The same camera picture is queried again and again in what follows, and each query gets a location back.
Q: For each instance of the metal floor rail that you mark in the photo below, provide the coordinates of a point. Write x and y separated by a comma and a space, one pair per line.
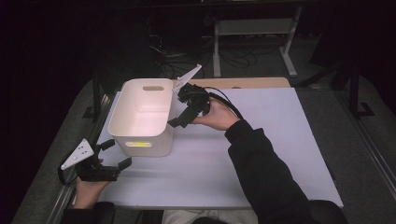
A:
67, 193
367, 140

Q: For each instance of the black metal stand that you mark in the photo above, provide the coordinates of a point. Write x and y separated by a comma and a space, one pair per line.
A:
355, 93
96, 93

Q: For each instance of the white plastic storage bin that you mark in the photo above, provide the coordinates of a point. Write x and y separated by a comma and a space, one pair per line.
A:
140, 109

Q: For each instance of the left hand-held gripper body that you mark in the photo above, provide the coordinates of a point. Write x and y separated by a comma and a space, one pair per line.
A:
93, 171

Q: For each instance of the person's lap light trousers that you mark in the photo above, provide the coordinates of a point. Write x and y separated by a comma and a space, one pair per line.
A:
211, 217

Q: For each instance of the person's left hand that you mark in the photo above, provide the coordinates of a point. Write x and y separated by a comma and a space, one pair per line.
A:
88, 193

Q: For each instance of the person's right hand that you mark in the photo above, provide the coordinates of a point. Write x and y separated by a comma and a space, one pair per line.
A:
218, 116

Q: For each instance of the white metal stand frame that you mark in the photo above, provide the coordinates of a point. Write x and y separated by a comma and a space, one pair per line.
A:
255, 26

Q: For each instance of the white table board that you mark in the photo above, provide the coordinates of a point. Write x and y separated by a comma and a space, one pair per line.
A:
280, 140

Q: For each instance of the wooden table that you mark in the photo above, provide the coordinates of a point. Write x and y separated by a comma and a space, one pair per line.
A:
249, 82

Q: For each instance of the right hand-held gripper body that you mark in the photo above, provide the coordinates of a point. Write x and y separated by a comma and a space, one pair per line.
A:
194, 96

